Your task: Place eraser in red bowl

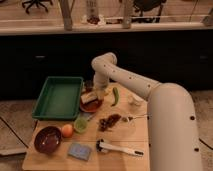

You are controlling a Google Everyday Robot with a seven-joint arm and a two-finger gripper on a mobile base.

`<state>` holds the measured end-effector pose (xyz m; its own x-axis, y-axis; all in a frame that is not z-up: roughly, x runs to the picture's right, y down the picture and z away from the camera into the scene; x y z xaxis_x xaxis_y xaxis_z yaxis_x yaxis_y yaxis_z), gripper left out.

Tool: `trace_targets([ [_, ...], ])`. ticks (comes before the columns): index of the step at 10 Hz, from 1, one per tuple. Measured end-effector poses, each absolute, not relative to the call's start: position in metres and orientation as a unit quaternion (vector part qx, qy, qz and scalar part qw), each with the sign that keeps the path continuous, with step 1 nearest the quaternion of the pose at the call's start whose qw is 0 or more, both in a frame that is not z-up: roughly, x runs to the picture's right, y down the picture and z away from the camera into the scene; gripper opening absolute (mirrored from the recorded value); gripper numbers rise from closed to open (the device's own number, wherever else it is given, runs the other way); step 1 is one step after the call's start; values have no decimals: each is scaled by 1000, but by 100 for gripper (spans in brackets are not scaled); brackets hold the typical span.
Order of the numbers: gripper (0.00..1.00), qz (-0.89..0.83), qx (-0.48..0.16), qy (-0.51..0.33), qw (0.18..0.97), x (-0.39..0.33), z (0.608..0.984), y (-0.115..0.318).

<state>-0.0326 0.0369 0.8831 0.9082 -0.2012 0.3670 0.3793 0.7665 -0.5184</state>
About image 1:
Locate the brown dried chili bunch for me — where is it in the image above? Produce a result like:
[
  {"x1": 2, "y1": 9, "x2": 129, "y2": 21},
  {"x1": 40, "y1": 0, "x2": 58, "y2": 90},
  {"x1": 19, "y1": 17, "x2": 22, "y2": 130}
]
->
[{"x1": 99, "y1": 114, "x2": 121, "y2": 132}]

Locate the red plate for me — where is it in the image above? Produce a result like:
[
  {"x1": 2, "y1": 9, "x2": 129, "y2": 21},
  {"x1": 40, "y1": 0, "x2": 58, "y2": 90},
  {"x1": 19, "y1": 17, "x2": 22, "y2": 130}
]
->
[{"x1": 80, "y1": 97, "x2": 103, "y2": 113}]

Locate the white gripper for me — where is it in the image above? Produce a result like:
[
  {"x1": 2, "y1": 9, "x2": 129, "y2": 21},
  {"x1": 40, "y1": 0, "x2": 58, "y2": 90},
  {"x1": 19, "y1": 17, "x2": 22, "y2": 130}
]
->
[{"x1": 93, "y1": 74, "x2": 109, "y2": 100}]

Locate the black office chair left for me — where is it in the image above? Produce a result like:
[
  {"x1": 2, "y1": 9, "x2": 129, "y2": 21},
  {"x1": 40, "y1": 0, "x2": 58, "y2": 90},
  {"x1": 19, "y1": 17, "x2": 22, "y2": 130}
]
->
[{"x1": 21, "y1": 0, "x2": 53, "y2": 14}]

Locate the red bowl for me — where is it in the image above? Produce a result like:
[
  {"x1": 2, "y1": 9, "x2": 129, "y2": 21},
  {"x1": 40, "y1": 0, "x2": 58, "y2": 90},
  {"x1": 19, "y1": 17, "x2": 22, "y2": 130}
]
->
[{"x1": 34, "y1": 126, "x2": 62, "y2": 155}]

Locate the black office chair right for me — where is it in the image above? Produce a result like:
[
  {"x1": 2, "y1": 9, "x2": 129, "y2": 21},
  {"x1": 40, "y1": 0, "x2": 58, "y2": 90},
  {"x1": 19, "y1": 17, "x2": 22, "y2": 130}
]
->
[{"x1": 118, "y1": 0, "x2": 168, "y2": 24}]

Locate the green chili pepper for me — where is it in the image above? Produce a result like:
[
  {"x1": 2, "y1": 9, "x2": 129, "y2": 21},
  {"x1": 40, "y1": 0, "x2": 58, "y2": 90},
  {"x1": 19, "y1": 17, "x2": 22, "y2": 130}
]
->
[{"x1": 111, "y1": 87, "x2": 119, "y2": 106}]

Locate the orange fruit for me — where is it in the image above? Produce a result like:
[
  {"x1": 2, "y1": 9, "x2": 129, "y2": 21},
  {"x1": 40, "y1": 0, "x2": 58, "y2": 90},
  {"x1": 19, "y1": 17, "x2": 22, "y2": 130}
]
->
[{"x1": 61, "y1": 124, "x2": 74, "y2": 138}]

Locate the black office chair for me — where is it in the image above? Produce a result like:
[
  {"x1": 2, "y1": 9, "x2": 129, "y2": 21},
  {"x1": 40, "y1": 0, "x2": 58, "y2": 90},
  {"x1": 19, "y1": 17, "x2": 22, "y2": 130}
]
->
[
  {"x1": 118, "y1": 0, "x2": 168, "y2": 24},
  {"x1": 21, "y1": 0, "x2": 53, "y2": 14}
]

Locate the green plastic tray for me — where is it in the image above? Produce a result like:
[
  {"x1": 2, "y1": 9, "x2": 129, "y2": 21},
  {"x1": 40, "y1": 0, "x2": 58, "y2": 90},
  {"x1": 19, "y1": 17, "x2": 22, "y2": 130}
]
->
[{"x1": 32, "y1": 76, "x2": 83, "y2": 120}]

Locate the white eraser block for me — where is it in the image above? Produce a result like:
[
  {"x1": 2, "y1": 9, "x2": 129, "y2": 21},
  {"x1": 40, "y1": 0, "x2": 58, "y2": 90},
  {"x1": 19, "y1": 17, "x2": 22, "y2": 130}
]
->
[{"x1": 81, "y1": 92, "x2": 97, "y2": 104}]

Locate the white black-tipped brush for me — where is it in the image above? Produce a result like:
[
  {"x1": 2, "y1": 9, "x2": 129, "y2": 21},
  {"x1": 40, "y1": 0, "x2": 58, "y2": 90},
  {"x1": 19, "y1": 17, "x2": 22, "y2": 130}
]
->
[{"x1": 96, "y1": 139, "x2": 144, "y2": 157}]

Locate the blue sponge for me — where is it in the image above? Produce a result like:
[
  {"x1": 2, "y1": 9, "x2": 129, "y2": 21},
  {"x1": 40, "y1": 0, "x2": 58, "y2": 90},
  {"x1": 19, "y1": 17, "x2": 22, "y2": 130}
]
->
[{"x1": 68, "y1": 143, "x2": 92, "y2": 161}]

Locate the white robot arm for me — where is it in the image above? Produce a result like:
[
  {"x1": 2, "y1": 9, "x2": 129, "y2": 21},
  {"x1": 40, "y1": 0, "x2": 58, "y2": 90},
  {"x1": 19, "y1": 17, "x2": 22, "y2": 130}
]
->
[{"x1": 91, "y1": 52, "x2": 203, "y2": 171}]

